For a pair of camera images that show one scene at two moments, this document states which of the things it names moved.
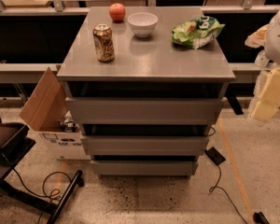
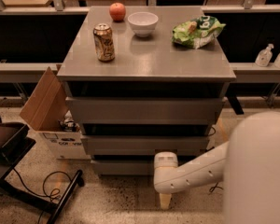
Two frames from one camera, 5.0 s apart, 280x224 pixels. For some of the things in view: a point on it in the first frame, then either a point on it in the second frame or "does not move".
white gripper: x=278 y=39 to x=165 y=164
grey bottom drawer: x=144 y=170 does not move
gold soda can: x=103 y=35 does not move
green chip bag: x=197 y=34 does not move
